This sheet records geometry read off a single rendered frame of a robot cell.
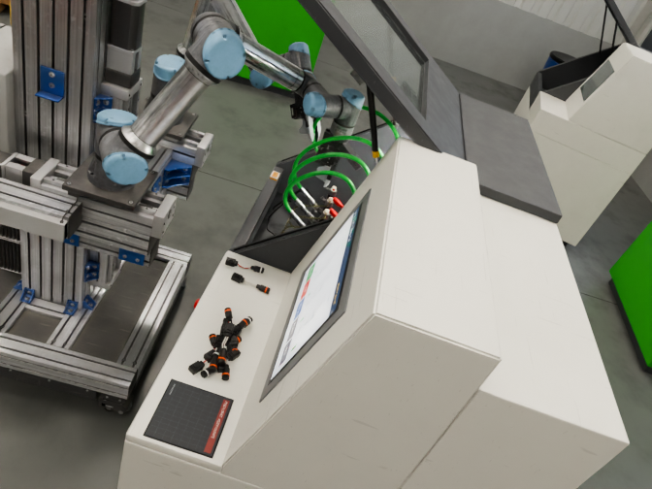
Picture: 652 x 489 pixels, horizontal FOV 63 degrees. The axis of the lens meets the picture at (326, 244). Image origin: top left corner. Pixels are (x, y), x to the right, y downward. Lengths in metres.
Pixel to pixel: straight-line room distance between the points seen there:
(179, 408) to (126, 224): 0.75
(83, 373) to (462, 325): 1.70
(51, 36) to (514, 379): 1.58
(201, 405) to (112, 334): 1.17
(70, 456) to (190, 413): 1.12
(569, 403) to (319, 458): 0.49
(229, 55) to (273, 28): 3.66
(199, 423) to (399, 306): 0.63
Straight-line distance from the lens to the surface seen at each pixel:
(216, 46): 1.48
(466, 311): 0.95
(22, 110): 2.06
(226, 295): 1.60
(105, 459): 2.39
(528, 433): 1.06
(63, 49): 1.89
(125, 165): 1.60
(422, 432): 1.06
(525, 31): 8.67
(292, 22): 5.14
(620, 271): 4.79
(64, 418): 2.48
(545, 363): 1.11
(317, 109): 1.71
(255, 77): 1.98
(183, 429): 1.32
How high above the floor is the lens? 2.10
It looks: 36 degrees down
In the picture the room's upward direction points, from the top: 22 degrees clockwise
